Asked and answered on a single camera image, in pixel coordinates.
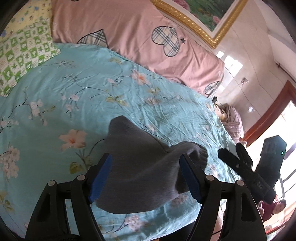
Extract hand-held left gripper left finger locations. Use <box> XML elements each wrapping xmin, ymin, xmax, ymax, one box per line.
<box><xmin>25</xmin><ymin>153</ymin><xmax>113</xmax><ymax>241</ymax></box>

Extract pink pillow with plaid hearts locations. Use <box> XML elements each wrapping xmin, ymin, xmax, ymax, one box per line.
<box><xmin>50</xmin><ymin>0</ymin><xmax>225</xmax><ymax>98</ymax></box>

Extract dark curtain rod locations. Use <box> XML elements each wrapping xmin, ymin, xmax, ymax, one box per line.
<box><xmin>275</xmin><ymin>62</ymin><xmax>296</xmax><ymax>80</ymax></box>

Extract yellow and green patterned pillow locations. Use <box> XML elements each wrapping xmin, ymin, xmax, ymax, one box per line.
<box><xmin>0</xmin><ymin>0</ymin><xmax>61</xmax><ymax>97</ymax></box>

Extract wooden door frame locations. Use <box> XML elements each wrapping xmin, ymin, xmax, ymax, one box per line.
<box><xmin>243</xmin><ymin>80</ymin><xmax>296</xmax><ymax>149</ymax></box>

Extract gold framed floral painting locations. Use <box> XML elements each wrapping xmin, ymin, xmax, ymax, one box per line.
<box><xmin>151</xmin><ymin>0</ymin><xmax>249</xmax><ymax>49</ymax></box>

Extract grey fleece pants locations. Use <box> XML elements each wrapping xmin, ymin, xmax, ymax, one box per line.
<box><xmin>95</xmin><ymin>115</ymin><xmax>208</xmax><ymax>214</ymax></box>

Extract blue floral bedsheet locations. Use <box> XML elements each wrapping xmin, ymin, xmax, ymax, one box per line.
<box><xmin>0</xmin><ymin>43</ymin><xmax>242</xmax><ymax>239</ymax></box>

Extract pile of pale clothes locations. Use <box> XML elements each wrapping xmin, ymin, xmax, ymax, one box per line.
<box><xmin>215</xmin><ymin>103</ymin><xmax>244</xmax><ymax>142</ymax></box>

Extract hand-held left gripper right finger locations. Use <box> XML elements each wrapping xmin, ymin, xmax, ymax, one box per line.
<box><xmin>179</xmin><ymin>153</ymin><xmax>267</xmax><ymax>241</ymax></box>

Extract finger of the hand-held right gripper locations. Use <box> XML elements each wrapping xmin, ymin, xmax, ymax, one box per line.
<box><xmin>236</xmin><ymin>142</ymin><xmax>252</xmax><ymax>167</ymax></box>
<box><xmin>218</xmin><ymin>148</ymin><xmax>255</xmax><ymax>180</ymax></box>

